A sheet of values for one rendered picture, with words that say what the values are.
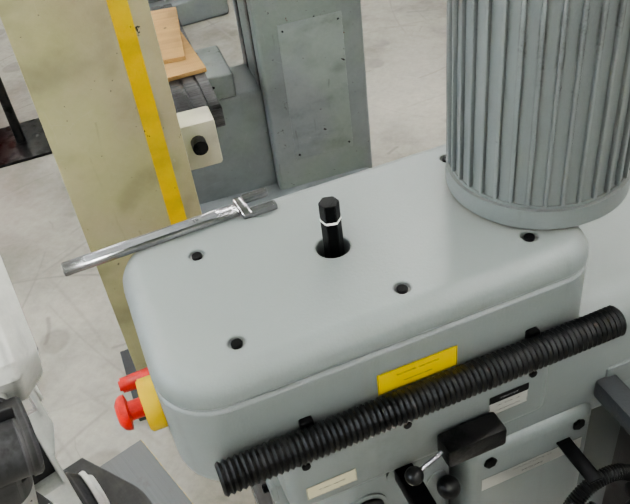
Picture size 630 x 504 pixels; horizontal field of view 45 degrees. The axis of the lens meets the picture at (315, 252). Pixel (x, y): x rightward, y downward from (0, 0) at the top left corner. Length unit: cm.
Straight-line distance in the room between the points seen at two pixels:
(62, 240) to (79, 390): 111
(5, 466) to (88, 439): 204
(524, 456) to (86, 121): 190
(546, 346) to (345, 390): 22
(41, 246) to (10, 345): 307
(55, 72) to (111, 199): 49
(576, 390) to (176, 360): 52
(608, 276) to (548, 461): 27
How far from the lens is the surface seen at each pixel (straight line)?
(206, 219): 87
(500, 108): 75
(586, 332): 85
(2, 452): 121
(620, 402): 101
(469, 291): 76
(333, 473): 87
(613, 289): 97
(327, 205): 77
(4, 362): 124
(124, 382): 98
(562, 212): 81
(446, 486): 100
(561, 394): 101
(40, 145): 519
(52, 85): 253
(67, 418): 336
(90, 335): 366
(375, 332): 73
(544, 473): 111
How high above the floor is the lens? 240
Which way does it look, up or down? 40 degrees down
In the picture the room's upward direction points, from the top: 8 degrees counter-clockwise
